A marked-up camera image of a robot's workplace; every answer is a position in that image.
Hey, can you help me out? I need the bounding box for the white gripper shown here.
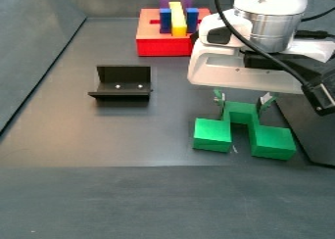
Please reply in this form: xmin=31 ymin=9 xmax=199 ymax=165
xmin=187 ymin=11 xmax=335 ymax=115

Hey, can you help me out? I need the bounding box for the green stepped block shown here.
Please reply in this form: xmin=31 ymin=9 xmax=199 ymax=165
xmin=193 ymin=101 xmax=297 ymax=161

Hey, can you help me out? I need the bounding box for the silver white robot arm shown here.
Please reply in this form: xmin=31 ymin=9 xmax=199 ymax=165
xmin=187 ymin=0 xmax=335 ymax=116

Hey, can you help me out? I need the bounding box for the red board base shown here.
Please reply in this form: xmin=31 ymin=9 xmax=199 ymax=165
xmin=135 ymin=8 xmax=214 ymax=58

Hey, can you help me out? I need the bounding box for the black metal angle fixture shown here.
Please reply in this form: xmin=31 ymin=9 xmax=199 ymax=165
xmin=89 ymin=65 xmax=153 ymax=101

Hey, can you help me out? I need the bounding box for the yellow block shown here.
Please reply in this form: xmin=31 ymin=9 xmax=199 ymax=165
xmin=169 ymin=2 xmax=187 ymax=37

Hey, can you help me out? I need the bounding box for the blue block right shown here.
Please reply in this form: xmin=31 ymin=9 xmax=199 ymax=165
xmin=186 ymin=8 xmax=199 ymax=33

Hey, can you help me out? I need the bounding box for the blue block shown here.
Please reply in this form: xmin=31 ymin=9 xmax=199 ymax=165
xmin=186 ymin=8 xmax=199 ymax=33
xmin=161 ymin=8 xmax=171 ymax=33

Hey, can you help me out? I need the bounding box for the blue block left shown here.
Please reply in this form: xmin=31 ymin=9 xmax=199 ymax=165
xmin=161 ymin=8 xmax=171 ymax=33

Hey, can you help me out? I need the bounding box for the black cable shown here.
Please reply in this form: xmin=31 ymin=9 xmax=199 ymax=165
xmin=213 ymin=0 xmax=335 ymax=87

